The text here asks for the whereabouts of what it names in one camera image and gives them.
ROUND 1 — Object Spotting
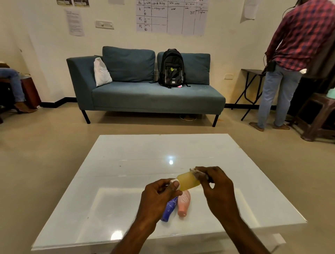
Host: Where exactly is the person's left forearm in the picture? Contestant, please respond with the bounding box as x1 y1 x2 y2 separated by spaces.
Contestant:
111 218 157 254

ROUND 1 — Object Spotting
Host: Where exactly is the teal sofa back cushion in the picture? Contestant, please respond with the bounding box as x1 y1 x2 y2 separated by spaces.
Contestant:
157 52 211 85
102 46 156 83

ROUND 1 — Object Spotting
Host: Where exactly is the white pillow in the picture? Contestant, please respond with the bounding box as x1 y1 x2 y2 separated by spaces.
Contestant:
94 57 113 87

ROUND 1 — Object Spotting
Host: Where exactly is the person's right forearm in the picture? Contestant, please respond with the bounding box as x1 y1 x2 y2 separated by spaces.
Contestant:
224 213 270 254

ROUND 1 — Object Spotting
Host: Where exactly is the pink bottle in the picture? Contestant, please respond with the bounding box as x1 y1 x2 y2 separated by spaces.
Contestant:
177 190 191 218

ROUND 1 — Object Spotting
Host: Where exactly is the white glossy table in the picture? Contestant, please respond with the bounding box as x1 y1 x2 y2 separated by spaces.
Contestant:
31 134 308 254

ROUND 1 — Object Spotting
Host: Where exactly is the black backpack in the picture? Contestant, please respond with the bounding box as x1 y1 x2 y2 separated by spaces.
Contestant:
149 48 191 89

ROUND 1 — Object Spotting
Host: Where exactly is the white wiping tissue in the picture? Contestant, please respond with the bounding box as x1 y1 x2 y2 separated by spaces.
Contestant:
189 168 210 181

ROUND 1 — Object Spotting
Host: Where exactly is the person's left hand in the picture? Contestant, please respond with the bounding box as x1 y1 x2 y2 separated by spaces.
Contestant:
135 179 183 231

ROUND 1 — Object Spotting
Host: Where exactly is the curled white paper sheet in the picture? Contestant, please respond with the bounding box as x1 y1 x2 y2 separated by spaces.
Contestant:
240 0 261 23

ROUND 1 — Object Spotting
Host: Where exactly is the brown plastic stool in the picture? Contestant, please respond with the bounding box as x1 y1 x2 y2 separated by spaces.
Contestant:
290 93 335 142

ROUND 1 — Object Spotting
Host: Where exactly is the black seat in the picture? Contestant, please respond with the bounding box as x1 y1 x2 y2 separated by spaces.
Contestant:
0 81 16 124

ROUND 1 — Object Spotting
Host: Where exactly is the white wall switch plate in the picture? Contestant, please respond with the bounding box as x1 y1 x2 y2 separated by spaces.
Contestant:
95 20 114 30

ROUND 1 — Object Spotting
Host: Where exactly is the teal fabric sofa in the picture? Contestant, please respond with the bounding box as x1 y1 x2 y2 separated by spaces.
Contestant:
66 46 226 128

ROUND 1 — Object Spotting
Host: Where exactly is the yellow bottle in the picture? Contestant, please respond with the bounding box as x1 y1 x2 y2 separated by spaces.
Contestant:
170 171 201 192

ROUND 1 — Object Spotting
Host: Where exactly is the dark red cabinet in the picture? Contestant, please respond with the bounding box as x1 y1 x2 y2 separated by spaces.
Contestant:
21 76 42 109

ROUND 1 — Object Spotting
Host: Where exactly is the person's right hand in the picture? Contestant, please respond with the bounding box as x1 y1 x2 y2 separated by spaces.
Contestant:
195 166 240 223

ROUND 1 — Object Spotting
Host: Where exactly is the blue patterned bottle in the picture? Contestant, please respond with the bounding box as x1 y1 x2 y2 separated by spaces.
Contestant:
160 196 178 222

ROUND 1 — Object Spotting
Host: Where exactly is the white wall chart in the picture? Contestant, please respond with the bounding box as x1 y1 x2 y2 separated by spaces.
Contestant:
135 0 209 37

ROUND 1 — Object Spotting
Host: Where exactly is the black folding table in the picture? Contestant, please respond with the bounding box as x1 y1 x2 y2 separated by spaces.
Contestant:
231 69 266 121

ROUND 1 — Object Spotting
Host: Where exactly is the white printed notice sheet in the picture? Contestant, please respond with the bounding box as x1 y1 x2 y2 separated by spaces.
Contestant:
64 9 85 37

